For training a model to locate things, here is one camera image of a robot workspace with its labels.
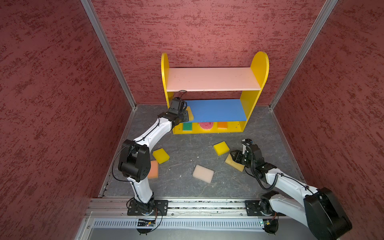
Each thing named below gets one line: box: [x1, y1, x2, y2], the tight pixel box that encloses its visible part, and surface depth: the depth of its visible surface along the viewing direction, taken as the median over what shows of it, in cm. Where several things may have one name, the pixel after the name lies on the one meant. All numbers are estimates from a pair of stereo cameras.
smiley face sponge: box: [198, 122, 214, 131], surface depth 105 cm
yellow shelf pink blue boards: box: [161, 51, 270, 135], surface depth 89 cm
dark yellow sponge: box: [185, 106, 195, 121], surface depth 96 cm
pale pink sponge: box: [192, 164, 214, 184], surface depth 87 cm
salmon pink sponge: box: [147, 160, 159, 179], surface depth 89 cm
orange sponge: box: [217, 121, 228, 130], surface depth 109 cm
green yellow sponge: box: [183, 122, 193, 132], surface depth 108 cm
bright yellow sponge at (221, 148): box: [213, 141, 230, 156], surface depth 98 cm
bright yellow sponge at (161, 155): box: [152, 148, 170, 164], surface depth 91 cm
